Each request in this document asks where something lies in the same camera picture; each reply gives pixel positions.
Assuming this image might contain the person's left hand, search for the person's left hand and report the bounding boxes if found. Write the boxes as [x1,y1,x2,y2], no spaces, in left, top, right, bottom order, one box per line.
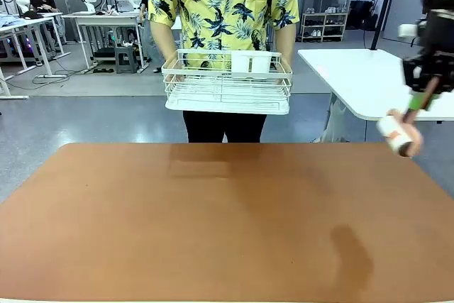
[272,57,294,84]

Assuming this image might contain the white wire dish rack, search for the white wire dish rack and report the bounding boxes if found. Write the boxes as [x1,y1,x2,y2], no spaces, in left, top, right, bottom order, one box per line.
[161,48,294,116]

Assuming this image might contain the black tripod stand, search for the black tripod stand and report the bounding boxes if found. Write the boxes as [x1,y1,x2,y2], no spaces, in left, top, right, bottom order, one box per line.
[370,0,402,52]

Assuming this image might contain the person in yellow shirt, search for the person in yellow shirt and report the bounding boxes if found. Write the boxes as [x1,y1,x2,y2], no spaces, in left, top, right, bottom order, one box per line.
[148,0,301,70]

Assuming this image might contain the white side table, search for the white side table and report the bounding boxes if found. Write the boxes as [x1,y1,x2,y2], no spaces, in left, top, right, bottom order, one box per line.
[297,48,454,122]

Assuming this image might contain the white desk with blue cloth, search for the white desk with blue cloth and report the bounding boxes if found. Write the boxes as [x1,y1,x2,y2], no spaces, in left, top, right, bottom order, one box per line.
[0,12,72,101]

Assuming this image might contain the white background desk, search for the white background desk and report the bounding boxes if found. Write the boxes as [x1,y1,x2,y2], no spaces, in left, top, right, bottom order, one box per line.
[62,11,150,70]

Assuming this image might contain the black bag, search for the black bag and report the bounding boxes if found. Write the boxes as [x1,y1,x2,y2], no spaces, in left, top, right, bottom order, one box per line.
[346,0,377,31]

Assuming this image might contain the white shoe shelf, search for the white shoe shelf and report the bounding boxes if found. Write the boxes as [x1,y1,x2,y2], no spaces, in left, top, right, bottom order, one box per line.
[300,11,349,43]

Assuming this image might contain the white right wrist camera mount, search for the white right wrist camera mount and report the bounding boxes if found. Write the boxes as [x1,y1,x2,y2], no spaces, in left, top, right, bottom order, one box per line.
[397,23,419,39]

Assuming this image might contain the grey plastic stool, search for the grey plastic stool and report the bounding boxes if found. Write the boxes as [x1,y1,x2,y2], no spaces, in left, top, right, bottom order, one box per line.
[113,45,139,75]

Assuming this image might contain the person's right hand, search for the person's right hand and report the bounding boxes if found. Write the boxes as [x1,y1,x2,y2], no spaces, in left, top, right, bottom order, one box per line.
[162,55,186,86]

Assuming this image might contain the white cutlery holder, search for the white cutlery holder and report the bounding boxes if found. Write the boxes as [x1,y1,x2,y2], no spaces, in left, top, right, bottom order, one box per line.
[230,50,274,75]

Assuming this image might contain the person's right forearm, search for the person's right forearm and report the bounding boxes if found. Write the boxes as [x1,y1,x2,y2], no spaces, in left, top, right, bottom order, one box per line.
[149,20,179,67]

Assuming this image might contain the black trousers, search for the black trousers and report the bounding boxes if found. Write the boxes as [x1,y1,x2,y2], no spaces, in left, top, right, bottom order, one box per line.
[182,110,267,144]

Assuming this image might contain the person's left forearm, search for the person's left forearm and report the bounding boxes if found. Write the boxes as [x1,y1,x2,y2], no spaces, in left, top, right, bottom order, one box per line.
[274,21,297,67]

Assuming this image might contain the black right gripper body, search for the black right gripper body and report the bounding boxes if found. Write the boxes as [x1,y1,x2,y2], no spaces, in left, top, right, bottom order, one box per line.
[402,50,454,94]

